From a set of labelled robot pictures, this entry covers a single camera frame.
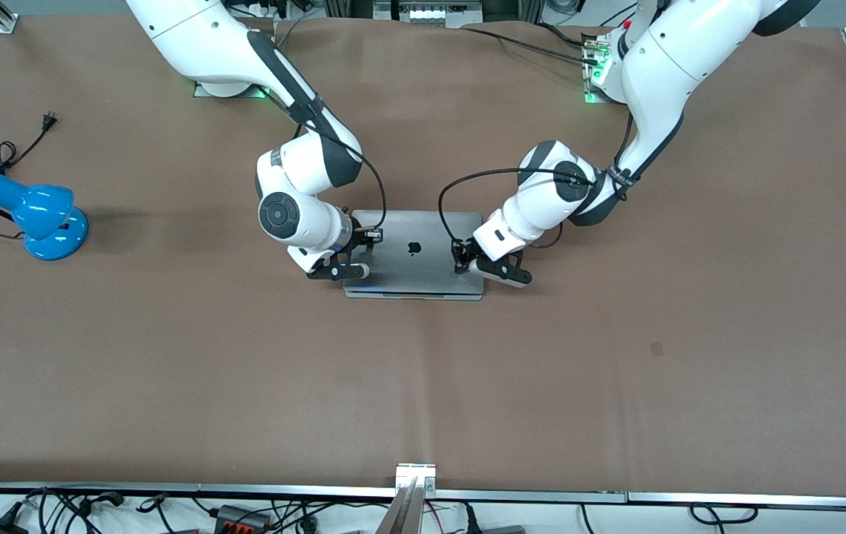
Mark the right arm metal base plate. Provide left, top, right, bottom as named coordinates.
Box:
left=193, top=80, right=269, bottom=99

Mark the silver grey laptop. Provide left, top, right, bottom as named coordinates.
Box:
left=344, top=210, right=484, bottom=302

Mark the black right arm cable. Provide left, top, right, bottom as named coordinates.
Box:
left=285, top=104, right=388, bottom=242

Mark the black adapter with orange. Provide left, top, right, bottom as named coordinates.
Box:
left=214, top=504, right=273, bottom=532

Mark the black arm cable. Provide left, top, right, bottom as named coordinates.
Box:
left=285, top=104, right=388, bottom=242
left=437, top=111, right=638, bottom=249

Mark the brown table mat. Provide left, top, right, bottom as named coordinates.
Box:
left=0, top=15, right=846, bottom=496

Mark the metal table edge rail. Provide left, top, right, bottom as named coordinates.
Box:
left=0, top=484, right=846, bottom=511

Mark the white power strip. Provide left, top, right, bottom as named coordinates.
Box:
left=373, top=0, right=484, bottom=29

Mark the blue desk lamp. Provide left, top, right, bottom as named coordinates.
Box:
left=0, top=171, right=90, bottom=262

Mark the aluminium profile bar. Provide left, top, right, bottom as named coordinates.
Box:
left=374, top=464, right=438, bottom=534

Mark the black lamp power cable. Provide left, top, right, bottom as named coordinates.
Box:
left=0, top=111, right=60, bottom=242

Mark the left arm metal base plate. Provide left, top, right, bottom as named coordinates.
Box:
left=582, top=30, right=635, bottom=105

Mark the thick black cable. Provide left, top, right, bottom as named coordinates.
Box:
left=461, top=22, right=601, bottom=66

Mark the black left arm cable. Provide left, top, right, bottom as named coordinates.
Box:
left=437, top=111, right=638, bottom=249

